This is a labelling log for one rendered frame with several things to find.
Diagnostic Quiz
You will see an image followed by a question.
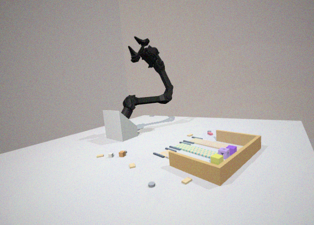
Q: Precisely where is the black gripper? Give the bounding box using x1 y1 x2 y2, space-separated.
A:
128 37 151 63

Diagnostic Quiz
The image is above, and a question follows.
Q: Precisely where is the tan open-top wooden box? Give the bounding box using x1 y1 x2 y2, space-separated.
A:
168 127 262 186

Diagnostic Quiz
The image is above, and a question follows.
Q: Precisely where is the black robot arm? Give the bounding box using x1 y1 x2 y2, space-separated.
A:
121 45 173 119

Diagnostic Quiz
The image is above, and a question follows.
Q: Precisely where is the small orange cube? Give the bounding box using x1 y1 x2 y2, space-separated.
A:
119 150 126 157

